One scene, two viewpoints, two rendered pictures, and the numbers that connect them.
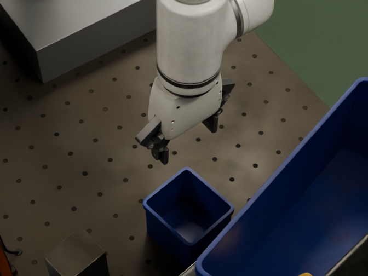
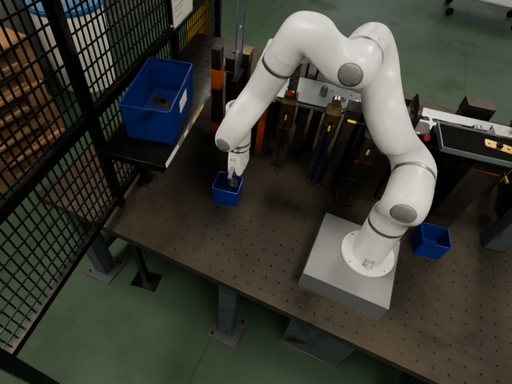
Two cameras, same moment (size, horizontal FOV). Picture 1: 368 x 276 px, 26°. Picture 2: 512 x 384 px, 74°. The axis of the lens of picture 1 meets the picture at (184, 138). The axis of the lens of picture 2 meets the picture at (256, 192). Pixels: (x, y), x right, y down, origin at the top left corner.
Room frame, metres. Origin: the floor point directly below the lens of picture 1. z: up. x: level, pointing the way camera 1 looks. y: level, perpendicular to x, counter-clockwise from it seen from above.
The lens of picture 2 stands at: (1.41, -0.48, 1.83)
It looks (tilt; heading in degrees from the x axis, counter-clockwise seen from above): 50 degrees down; 141
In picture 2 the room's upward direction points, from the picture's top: 9 degrees clockwise
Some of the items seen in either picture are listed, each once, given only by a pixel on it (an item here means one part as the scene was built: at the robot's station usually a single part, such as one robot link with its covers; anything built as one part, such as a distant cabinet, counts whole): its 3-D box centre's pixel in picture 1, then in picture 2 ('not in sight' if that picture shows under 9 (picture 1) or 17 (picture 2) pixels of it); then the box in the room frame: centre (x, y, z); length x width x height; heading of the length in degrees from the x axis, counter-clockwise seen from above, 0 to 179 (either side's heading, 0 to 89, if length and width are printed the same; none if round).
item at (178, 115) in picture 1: (187, 94); (238, 155); (0.68, 0.00, 0.99); 0.10 x 0.07 x 0.11; 128
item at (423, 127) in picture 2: not in sight; (399, 167); (0.95, 0.62, 0.89); 0.12 x 0.07 x 0.38; 134
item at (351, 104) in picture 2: not in sight; (338, 148); (0.76, 0.44, 0.91); 0.07 x 0.05 x 0.42; 134
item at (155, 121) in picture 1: (160, 125); not in sight; (0.65, 0.03, 0.96); 0.08 x 0.01 x 0.06; 128
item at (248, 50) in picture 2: not in sight; (241, 83); (0.15, 0.33, 0.88); 0.08 x 0.08 x 0.36; 44
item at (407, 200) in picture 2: not in sight; (399, 206); (1.17, 0.24, 1.10); 0.19 x 0.12 x 0.24; 121
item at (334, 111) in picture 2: not in sight; (321, 147); (0.71, 0.40, 0.88); 0.11 x 0.07 x 0.37; 134
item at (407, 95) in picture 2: not in sight; (372, 147); (0.84, 0.53, 0.95); 0.18 x 0.13 x 0.49; 44
